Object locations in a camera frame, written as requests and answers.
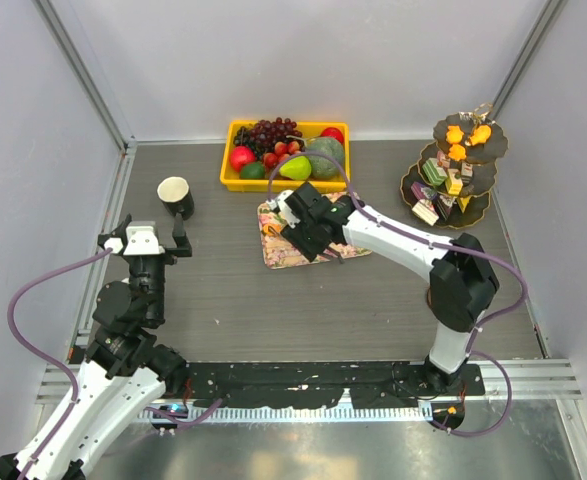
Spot metal serving tongs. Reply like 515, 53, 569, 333
321, 247, 344, 264

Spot orange fish cookie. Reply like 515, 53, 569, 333
445, 125, 464, 145
469, 124, 492, 146
447, 144, 467, 161
262, 224, 282, 237

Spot floral serving tray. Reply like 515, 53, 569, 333
257, 202, 371, 269

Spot black paper cup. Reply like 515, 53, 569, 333
156, 176, 195, 220

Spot yellow plastic fruit bin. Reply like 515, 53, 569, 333
220, 120, 350, 194

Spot green white cake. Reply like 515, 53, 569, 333
422, 158, 448, 186

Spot chocolate cake slice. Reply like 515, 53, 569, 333
436, 194, 456, 221

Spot yellow layered cake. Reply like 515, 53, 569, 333
445, 168, 464, 196

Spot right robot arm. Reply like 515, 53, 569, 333
267, 182, 499, 394

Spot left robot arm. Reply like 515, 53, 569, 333
0, 214, 192, 479

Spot green melon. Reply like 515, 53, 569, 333
305, 137, 345, 181

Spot green pear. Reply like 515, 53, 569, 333
279, 155, 312, 181

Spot red cherries cluster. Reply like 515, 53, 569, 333
262, 140, 302, 171

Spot green lime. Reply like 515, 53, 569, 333
239, 162, 266, 180

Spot red apple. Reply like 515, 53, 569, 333
229, 146, 256, 172

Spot dark red grape bunch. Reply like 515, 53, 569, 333
232, 117, 302, 155

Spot three-tier black cake stand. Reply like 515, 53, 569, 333
399, 103, 508, 230

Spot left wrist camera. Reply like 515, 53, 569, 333
98, 221, 166, 257

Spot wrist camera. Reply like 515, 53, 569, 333
98, 221, 166, 257
267, 190, 299, 227

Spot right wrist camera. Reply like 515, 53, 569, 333
267, 190, 299, 227

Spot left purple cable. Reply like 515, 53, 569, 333
7, 247, 114, 480

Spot purple cable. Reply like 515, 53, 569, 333
7, 247, 114, 480
267, 152, 530, 439

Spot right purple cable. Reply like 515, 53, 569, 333
267, 152, 530, 439

